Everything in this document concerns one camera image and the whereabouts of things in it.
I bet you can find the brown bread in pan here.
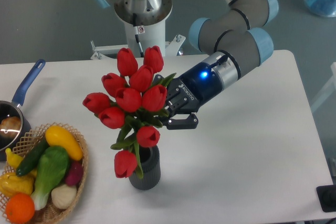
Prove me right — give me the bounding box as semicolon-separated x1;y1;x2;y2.
1;116;21;139

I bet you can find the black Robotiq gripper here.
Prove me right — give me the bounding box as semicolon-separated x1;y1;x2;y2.
152;62;223;130

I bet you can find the blue handled saucepan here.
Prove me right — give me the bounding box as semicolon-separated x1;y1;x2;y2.
1;59;46;162

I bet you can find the green cucumber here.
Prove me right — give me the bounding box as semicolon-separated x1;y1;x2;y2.
16;137;49;176

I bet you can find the yellow squash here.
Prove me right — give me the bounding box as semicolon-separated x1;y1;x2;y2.
45;125;83;161

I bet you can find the orange fruit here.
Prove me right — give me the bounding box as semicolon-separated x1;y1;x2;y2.
5;193;35;223

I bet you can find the purple red onion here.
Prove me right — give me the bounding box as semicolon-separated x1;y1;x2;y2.
64;161;83;186

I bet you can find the red tulip bouquet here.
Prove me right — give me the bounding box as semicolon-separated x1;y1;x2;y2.
82;46;174;178

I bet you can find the yellow banana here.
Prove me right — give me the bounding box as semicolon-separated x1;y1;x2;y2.
5;148;37;178

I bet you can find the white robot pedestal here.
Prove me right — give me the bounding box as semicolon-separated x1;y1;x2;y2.
91;0;186;60

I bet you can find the woven wicker basket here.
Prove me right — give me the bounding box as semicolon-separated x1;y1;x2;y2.
1;123;89;223

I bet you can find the dark grey ribbed vase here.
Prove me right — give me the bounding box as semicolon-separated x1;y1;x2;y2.
129;146;161;190

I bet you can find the black device at edge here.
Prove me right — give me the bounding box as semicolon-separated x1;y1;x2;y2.
316;185;336;212

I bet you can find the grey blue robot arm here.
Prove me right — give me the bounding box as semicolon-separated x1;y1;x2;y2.
96;0;279;130

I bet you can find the white frame at right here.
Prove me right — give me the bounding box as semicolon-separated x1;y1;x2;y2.
310;62;335;113

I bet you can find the white garlic bulb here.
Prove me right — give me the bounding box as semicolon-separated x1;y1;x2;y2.
51;184;77;209

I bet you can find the yellow orange gourd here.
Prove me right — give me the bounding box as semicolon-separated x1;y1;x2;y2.
1;172;34;198

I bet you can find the green bok choy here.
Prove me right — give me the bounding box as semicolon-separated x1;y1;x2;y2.
31;146;70;211

